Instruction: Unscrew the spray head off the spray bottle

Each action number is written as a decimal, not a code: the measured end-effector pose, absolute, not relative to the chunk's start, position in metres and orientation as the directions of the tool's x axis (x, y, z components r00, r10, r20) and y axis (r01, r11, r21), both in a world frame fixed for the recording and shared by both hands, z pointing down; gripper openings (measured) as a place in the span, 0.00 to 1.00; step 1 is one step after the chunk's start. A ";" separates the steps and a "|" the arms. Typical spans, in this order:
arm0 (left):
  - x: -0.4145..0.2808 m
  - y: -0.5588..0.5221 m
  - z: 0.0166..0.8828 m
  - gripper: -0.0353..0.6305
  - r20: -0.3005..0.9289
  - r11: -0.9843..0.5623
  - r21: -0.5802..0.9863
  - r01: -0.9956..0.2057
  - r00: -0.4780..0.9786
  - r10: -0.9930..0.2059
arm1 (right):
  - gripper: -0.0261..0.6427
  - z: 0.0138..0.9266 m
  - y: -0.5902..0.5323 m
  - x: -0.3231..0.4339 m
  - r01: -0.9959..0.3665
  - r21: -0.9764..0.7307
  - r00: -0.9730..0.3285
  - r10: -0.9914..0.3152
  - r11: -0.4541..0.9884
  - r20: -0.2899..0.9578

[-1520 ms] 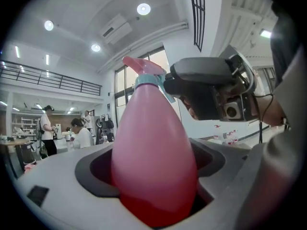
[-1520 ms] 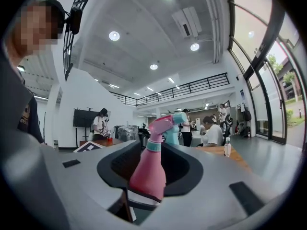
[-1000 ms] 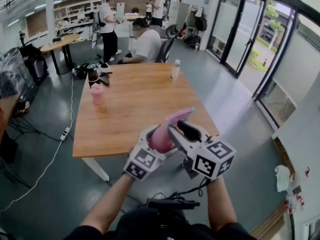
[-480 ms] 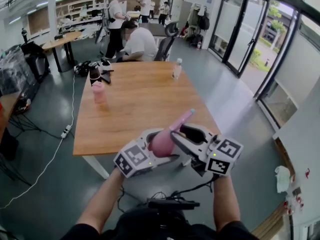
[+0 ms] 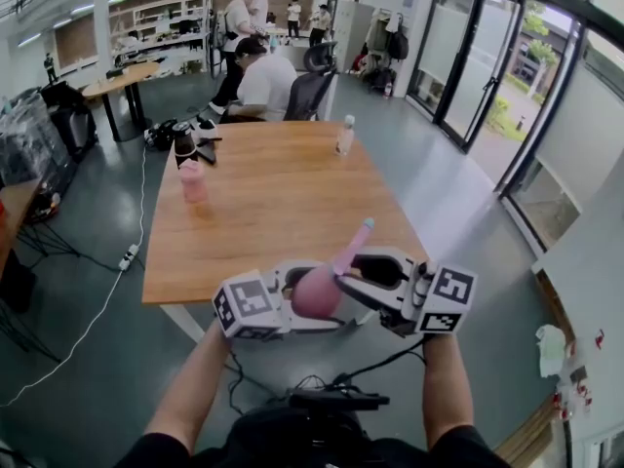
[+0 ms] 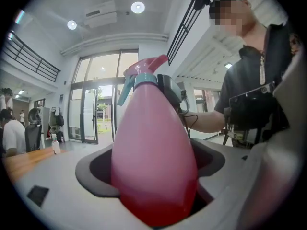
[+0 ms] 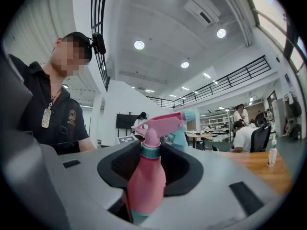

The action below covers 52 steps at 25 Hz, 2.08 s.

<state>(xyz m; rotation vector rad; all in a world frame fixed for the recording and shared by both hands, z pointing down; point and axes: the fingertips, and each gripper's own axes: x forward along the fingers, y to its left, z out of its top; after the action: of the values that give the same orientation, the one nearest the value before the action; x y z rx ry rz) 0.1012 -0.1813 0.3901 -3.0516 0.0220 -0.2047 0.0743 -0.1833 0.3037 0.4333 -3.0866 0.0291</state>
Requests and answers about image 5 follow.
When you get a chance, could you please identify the red and white wall clips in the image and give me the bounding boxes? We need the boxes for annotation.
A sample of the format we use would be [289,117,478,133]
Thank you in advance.
[553,329,605,421]

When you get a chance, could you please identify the white power cable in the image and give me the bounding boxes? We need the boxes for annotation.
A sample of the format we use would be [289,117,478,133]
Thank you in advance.
[0,146,147,407]

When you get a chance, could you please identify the clear plastic water bottle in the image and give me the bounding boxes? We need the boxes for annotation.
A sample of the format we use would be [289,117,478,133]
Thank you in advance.
[334,113,356,157]

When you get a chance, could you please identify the black bag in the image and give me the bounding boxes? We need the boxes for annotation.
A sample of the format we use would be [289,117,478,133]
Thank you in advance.
[144,118,179,151]

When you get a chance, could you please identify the white crumpled cloth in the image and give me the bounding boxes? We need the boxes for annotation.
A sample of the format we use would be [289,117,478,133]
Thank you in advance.
[535,324,566,378]

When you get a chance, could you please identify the black chest-mounted device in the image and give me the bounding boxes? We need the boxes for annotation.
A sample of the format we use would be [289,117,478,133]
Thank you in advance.
[287,391,391,412]

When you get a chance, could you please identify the white table leg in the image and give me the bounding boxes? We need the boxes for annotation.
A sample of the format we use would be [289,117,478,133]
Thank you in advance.
[340,309,376,329]
[160,304,206,344]

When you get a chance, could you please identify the black mesh office chair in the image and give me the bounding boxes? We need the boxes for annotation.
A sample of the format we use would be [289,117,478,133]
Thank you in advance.
[283,40,338,122]

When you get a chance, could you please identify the pink teal spray nozzle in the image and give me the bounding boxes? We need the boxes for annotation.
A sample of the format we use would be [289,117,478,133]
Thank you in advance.
[331,216,376,277]

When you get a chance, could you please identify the white wall shelving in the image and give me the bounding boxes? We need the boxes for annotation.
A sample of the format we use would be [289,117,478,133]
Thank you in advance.
[109,0,211,75]

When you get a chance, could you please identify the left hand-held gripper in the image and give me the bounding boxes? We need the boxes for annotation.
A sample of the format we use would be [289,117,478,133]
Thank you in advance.
[212,258,361,341]

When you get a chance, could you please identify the dark brown lidded bottle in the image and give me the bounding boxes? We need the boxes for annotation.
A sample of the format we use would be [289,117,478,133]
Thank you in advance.
[171,121,200,170]

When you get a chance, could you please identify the plastic wrapped black crate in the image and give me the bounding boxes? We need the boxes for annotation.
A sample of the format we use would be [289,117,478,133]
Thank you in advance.
[0,93,79,199]

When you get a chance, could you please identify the round wooden table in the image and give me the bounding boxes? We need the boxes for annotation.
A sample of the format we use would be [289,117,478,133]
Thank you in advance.
[81,60,161,141]

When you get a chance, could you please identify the white locker cabinet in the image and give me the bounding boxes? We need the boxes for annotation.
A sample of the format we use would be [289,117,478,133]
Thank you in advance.
[333,0,374,72]

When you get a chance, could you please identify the pink spray bottle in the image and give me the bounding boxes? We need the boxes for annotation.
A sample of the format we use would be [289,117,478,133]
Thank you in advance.
[291,263,341,319]

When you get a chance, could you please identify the person's right forearm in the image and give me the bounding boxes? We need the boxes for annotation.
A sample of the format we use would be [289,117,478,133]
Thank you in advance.
[421,332,477,450]

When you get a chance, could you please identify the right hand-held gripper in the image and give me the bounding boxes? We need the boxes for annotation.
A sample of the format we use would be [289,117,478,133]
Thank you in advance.
[334,246,479,339]

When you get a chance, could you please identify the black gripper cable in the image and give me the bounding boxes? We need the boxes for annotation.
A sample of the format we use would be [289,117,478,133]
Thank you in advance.
[331,336,428,394]

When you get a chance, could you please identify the person's left forearm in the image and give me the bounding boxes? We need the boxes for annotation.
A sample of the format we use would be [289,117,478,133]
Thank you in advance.
[143,319,233,452]

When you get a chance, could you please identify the stack of wooden planks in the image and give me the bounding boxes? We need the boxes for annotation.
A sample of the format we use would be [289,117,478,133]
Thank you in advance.
[494,400,560,468]

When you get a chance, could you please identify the pink tumbler with lid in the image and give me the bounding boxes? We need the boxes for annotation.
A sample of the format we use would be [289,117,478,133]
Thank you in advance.
[178,158,209,204]

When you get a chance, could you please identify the wooden side desk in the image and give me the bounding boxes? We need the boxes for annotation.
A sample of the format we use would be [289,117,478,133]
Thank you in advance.
[0,177,40,262]

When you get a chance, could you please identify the person's black clothing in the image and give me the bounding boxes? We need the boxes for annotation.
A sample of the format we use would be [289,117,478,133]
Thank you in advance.
[114,407,508,468]

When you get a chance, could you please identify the coat rack with clothes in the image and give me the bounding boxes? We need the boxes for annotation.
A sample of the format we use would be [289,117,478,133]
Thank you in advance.
[363,7,410,92]

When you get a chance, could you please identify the black framed glass door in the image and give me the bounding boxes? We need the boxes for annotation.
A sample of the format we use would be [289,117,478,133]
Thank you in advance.
[438,0,527,153]

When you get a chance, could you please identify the white power strip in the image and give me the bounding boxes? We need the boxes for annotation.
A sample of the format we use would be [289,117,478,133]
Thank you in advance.
[118,243,141,272]

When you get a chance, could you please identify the black flat tool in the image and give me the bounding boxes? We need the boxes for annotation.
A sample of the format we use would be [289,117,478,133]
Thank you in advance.
[194,136,223,166]

